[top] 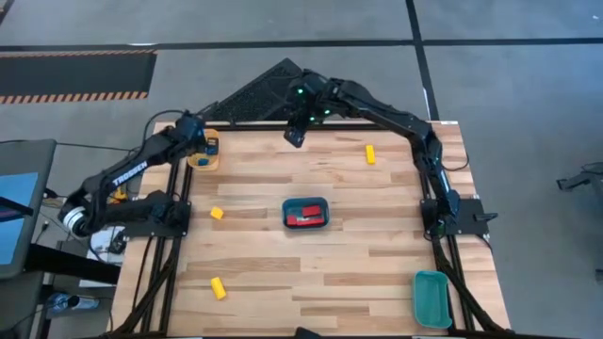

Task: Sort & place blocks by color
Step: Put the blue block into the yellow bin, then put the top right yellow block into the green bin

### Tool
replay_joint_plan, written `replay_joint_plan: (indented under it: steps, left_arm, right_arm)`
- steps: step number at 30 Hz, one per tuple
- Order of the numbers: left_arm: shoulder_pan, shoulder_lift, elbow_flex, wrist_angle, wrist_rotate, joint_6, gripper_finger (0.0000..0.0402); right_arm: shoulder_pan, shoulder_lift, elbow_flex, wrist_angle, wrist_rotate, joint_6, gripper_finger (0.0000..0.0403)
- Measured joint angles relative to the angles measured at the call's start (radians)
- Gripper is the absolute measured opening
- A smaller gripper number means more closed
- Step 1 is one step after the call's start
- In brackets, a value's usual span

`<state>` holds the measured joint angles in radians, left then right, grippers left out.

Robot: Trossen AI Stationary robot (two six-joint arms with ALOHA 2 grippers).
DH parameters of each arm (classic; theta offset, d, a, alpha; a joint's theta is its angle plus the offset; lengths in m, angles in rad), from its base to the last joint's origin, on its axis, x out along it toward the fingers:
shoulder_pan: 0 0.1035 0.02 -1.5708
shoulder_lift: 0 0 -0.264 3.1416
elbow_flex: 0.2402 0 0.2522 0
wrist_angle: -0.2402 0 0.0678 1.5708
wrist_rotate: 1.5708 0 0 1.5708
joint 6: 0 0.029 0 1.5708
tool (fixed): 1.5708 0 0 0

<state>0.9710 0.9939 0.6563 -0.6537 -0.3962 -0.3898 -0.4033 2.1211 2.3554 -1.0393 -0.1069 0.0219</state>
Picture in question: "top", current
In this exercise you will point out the green plastic bin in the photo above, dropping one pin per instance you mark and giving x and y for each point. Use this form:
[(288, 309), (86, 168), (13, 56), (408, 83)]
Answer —
[(431, 301)]

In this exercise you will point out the long yellow block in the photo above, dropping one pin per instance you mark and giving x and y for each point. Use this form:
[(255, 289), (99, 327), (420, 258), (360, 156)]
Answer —
[(218, 288), (370, 154)]

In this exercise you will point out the dark teal plastic bin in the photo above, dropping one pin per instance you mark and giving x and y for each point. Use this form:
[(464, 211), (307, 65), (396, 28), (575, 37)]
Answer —
[(288, 205)]

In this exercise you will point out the white paper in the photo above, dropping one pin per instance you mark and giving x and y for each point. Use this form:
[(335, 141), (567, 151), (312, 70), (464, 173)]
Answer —
[(106, 242)]

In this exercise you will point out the grey monitor blue screen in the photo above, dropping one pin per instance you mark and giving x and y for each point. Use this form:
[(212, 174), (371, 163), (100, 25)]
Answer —
[(19, 207)]

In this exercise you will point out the black table-level camera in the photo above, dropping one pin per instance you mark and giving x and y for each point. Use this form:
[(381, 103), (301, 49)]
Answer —
[(306, 333)]

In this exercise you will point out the yellow cube block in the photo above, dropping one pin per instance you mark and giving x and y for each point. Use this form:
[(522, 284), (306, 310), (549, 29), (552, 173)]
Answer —
[(217, 213)]

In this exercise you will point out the black perforated triangular panel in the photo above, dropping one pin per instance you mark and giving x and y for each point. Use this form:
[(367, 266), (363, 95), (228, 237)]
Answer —
[(254, 99)]

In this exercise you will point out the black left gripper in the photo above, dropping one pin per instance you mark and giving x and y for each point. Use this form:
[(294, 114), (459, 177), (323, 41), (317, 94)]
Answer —
[(197, 136)]

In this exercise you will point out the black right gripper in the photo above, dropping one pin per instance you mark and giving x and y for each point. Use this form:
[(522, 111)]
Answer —
[(304, 120)]

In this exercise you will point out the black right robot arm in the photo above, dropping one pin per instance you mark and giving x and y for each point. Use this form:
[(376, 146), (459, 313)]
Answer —
[(386, 113)]

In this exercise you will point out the black hazard-striped floor mat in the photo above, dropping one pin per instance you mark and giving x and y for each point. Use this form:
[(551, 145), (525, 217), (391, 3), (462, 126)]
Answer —
[(75, 73)]

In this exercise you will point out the tan plastic bin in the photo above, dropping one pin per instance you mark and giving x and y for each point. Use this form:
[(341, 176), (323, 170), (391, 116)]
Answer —
[(214, 163)]

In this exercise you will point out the clear water bottle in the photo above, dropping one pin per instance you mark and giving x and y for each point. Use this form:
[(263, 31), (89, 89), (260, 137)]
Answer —
[(70, 301)]

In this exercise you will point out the red rectangular block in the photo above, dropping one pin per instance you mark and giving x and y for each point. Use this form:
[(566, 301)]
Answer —
[(312, 211), (291, 220)]

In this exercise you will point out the long red block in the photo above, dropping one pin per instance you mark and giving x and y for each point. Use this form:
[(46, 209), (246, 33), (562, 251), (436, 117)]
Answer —
[(311, 221)]

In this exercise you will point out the blue cylinder block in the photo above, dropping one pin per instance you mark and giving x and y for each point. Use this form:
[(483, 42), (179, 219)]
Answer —
[(212, 150)]

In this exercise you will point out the black chair base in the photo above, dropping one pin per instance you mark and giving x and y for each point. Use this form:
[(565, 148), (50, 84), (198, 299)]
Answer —
[(581, 181)]

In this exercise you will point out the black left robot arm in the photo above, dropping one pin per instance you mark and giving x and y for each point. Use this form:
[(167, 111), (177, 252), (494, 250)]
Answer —
[(129, 172)]

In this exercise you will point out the black stand base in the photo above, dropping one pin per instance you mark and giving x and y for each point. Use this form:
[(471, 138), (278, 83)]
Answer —
[(70, 268)]

